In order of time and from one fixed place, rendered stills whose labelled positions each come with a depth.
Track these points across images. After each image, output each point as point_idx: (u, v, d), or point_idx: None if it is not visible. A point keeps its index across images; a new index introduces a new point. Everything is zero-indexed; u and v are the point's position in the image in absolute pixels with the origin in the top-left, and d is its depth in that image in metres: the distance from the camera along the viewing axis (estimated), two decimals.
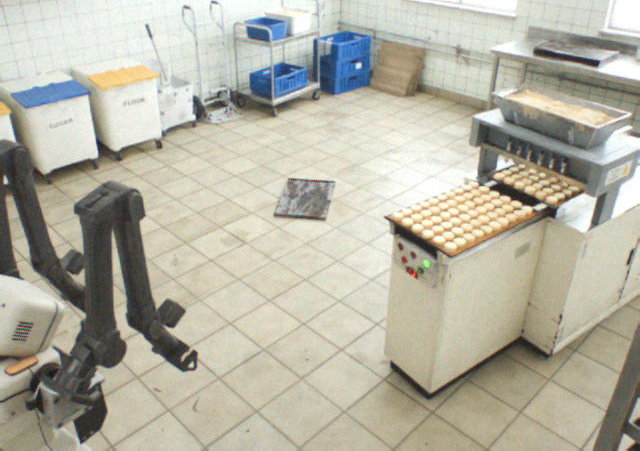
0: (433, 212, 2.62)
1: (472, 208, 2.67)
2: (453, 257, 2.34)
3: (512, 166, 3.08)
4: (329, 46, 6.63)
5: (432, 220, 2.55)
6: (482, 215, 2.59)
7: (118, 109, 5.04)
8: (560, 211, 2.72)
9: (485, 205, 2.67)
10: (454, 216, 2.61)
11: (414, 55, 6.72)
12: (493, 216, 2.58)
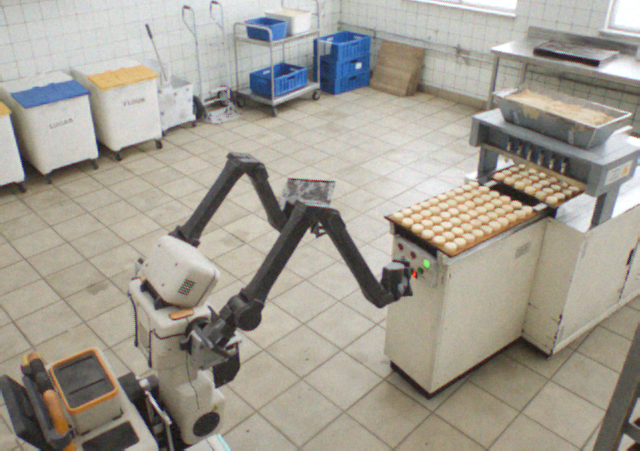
0: (433, 212, 2.62)
1: (472, 208, 2.67)
2: (453, 257, 2.34)
3: (512, 166, 3.08)
4: (329, 46, 6.63)
5: (432, 220, 2.55)
6: (482, 215, 2.59)
7: (118, 109, 5.04)
8: (560, 211, 2.72)
9: (485, 205, 2.67)
10: (454, 216, 2.61)
11: (414, 55, 6.72)
12: (493, 216, 2.58)
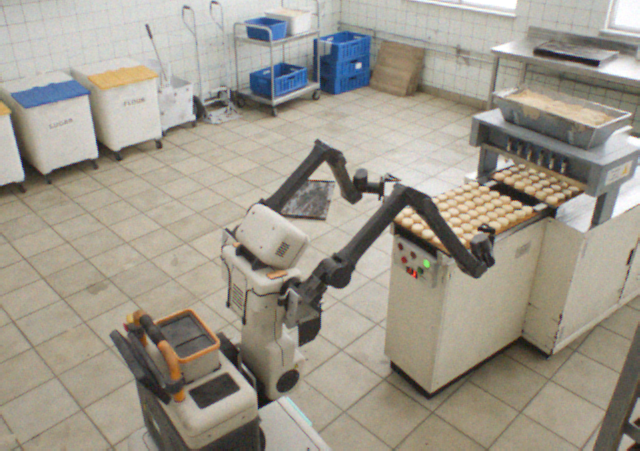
0: None
1: (472, 208, 2.67)
2: (453, 257, 2.34)
3: (512, 166, 3.08)
4: (329, 46, 6.63)
5: None
6: (482, 215, 2.59)
7: (118, 109, 5.04)
8: (560, 211, 2.72)
9: (485, 205, 2.67)
10: (454, 216, 2.61)
11: (414, 55, 6.72)
12: (493, 216, 2.58)
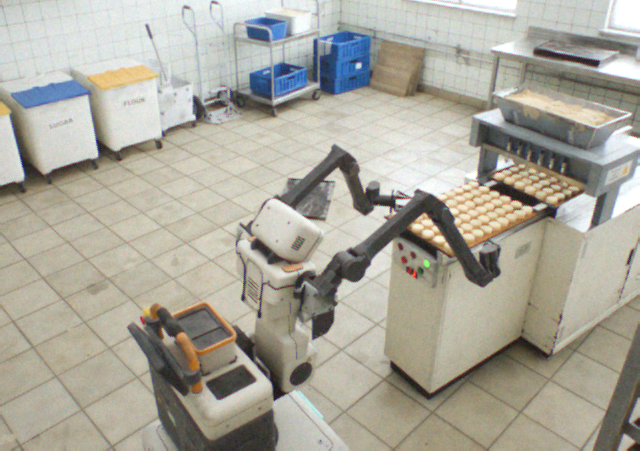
0: None
1: (472, 208, 2.67)
2: (453, 257, 2.34)
3: (512, 166, 3.08)
4: (329, 46, 6.63)
5: (432, 220, 2.55)
6: (482, 215, 2.59)
7: (118, 109, 5.04)
8: (560, 211, 2.72)
9: (485, 205, 2.67)
10: (454, 216, 2.61)
11: (414, 55, 6.72)
12: (493, 216, 2.58)
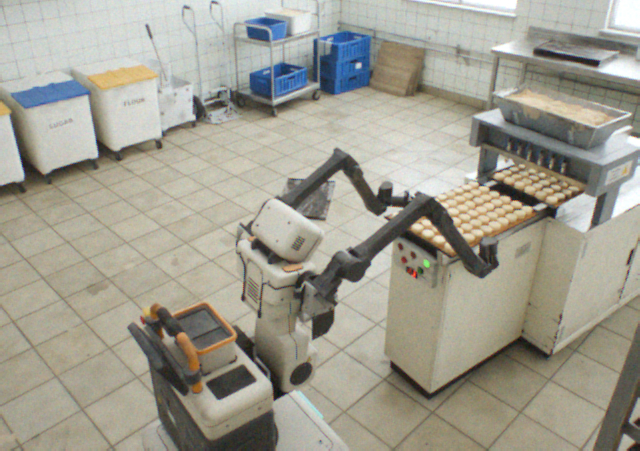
0: None
1: (472, 208, 2.67)
2: (453, 257, 2.34)
3: (512, 166, 3.08)
4: (329, 46, 6.63)
5: None
6: (482, 215, 2.59)
7: (118, 109, 5.04)
8: (560, 211, 2.72)
9: (485, 205, 2.67)
10: (454, 216, 2.61)
11: (414, 55, 6.72)
12: (493, 216, 2.58)
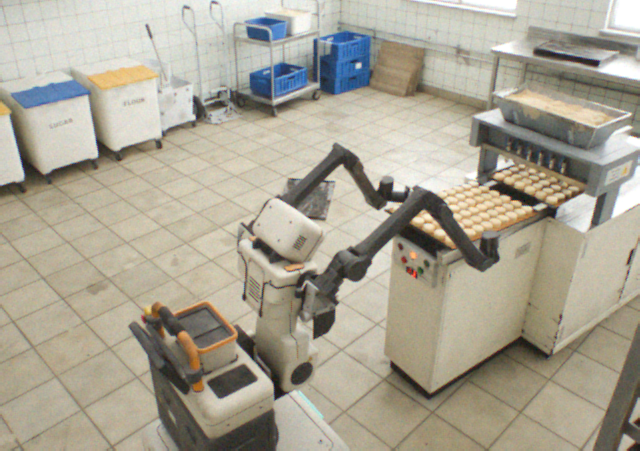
0: None
1: (472, 205, 2.66)
2: (454, 250, 2.32)
3: (512, 166, 3.08)
4: (329, 46, 6.63)
5: None
6: (482, 212, 2.58)
7: (118, 109, 5.04)
8: (560, 211, 2.72)
9: (485, 203, 2.66)
10: (454, 212, 2.60)
11: (414, 55, 6.72)
12: (493, 213, 2.57)
